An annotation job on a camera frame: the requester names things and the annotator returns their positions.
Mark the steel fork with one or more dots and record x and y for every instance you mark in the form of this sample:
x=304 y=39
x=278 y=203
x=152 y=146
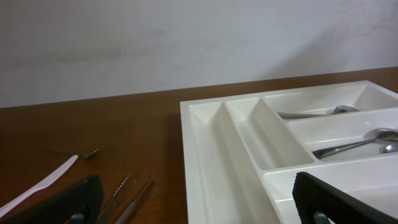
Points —
x=344 y=109
x=297 y=116

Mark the pink plastic knife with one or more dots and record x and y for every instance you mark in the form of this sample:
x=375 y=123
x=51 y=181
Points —
x=46 y=182

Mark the steel tablespoon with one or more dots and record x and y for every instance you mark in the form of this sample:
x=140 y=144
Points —
x=382 y=134
x=390 y=148

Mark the dark small teaspoon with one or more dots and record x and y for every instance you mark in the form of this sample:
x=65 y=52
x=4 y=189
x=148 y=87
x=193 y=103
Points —
x=84 y=155

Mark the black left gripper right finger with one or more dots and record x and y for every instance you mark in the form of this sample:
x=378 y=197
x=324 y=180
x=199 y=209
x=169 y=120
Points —
x=319 y=202

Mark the white cutlery tray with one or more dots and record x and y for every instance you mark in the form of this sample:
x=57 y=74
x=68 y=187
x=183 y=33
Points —
x=241 y=157

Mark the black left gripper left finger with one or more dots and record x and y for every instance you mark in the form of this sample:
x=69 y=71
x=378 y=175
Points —
x=80 y=203

